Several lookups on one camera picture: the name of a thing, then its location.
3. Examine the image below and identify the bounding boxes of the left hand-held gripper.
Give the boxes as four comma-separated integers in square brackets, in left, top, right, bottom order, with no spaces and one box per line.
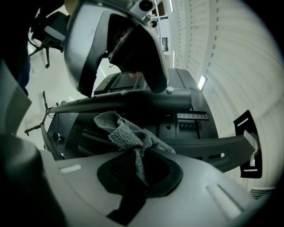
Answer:
[64,0,169,98]

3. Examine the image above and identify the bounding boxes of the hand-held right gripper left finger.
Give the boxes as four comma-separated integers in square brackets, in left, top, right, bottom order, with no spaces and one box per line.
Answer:
[39,150,147,227]

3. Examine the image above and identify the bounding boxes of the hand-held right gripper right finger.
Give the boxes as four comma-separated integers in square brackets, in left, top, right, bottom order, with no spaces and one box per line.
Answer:
[137,148,269,227]

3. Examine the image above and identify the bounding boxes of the black TV stand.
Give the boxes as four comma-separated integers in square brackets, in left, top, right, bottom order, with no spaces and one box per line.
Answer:
[24,87,263,179]

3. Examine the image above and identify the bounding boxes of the grey cloth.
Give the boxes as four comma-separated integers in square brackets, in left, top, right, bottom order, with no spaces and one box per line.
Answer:
[94,110,176,187]

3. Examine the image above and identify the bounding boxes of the person's left forearm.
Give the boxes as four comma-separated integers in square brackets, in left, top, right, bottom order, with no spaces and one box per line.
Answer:
[63,0,77,14]

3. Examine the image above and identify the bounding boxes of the black armrest office chair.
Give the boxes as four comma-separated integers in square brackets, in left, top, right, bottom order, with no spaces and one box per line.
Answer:
[28,8,70,68]

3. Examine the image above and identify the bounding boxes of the ceiling air vent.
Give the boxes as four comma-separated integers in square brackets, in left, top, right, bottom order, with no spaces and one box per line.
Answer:
[250,187,275,200]

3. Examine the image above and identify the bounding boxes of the large black television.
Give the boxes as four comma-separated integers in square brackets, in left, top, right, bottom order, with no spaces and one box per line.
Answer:
[46,68,220,160]

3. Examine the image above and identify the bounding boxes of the person's dark trousers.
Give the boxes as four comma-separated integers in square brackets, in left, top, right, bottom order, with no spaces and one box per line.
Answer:
[13,51,32,90]

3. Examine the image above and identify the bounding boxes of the rectangular ceiling light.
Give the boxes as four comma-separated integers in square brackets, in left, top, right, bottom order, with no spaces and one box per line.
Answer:
[197,75,208,91]

